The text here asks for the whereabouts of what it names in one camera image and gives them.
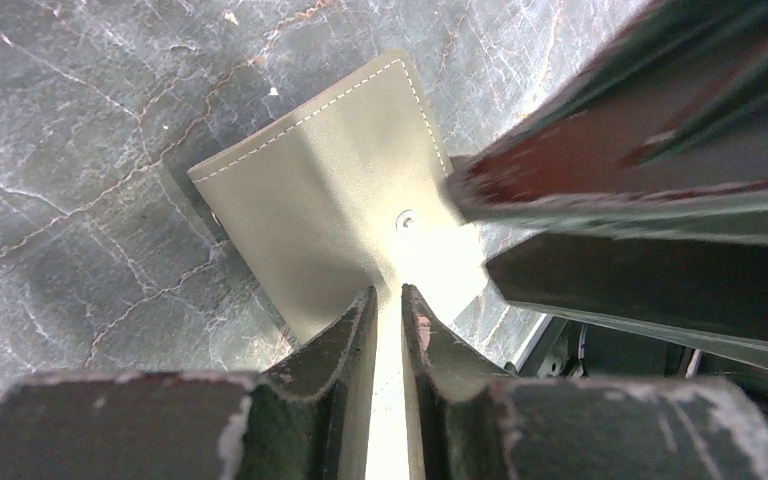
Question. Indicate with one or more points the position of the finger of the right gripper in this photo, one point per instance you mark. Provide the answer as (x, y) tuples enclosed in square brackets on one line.
[(663, 134)]

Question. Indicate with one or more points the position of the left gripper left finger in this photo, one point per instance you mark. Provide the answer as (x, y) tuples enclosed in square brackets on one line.
[(306, 417)]

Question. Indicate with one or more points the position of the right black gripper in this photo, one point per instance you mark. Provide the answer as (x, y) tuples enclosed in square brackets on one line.
[(695, 289)]

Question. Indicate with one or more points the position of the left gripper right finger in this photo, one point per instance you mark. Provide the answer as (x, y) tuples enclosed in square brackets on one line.
[(470, 419)]

